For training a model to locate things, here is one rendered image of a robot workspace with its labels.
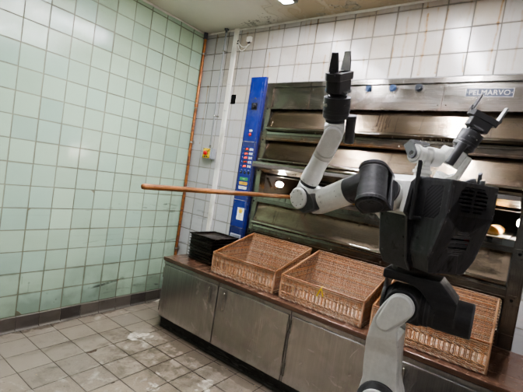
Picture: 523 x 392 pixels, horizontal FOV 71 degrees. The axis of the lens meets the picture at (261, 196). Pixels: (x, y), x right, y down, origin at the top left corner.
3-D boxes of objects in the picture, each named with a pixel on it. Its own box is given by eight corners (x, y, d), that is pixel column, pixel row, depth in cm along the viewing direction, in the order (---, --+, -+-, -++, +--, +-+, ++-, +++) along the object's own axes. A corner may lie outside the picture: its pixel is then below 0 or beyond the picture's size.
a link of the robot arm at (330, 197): (317, 218, 143) (365, 202, 126) (294, 221, 134) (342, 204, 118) (310, 189, 145) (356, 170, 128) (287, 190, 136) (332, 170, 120)
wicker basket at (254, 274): (248, 264, 307) (254, 232, 305) (307, 284, 274) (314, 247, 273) (208, 271, 267) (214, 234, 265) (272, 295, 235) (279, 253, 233)
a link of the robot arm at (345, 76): (316, 72, 116) (313, 110, 121) (343, 75, 111) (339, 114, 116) (335, 68, 125) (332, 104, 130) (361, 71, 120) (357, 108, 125)
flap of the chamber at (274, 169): (250, 166, 294) (265, 173, 310) (521, 201, 189) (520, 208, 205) (251, 162, 295) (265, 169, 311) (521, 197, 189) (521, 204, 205)
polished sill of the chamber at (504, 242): (261, 197, 313) (261, 193, 313) (514, 246, 207) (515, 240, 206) (257, 197, 308) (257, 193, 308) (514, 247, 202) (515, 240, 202)
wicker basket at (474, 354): (391, 312, 236) (398, 271, 235) (493, 346, 204) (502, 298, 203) (366, 332, 197) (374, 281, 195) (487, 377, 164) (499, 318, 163)
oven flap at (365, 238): (253, 223, 308) (261, 201, 313) (505, 286, 202) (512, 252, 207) (250, 221, 305) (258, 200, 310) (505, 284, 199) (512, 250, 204)
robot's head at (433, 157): (442, 174, 125) (446, 148, 125) (419, 169, 121) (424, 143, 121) (426, 173, 131) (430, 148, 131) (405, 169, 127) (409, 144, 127)
